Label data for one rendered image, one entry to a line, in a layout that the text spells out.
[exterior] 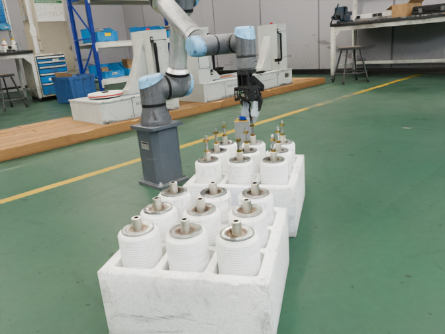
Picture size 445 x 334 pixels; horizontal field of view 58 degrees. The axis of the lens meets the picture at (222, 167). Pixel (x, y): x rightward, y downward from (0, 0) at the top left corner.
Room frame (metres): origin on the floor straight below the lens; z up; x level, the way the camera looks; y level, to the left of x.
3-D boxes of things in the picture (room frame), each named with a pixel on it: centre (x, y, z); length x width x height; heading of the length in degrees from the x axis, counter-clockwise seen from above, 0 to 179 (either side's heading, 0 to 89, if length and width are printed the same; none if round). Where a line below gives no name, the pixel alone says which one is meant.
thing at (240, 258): (0.79, -0.02, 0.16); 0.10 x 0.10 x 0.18
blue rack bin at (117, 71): (6.50, 1.69, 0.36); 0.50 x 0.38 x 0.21; 45
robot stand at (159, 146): (1.91, 0.30, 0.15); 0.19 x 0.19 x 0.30; 44
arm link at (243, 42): (1.56, -0.12, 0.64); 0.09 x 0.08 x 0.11; 36
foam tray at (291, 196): (1.45, -0.10, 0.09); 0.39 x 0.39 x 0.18; 73
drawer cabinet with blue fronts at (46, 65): (6.59, 2.66, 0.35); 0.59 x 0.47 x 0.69; 44
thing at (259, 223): (0.90, -0.05, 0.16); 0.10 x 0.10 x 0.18
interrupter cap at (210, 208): (0.93, 0.06, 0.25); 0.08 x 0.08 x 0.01
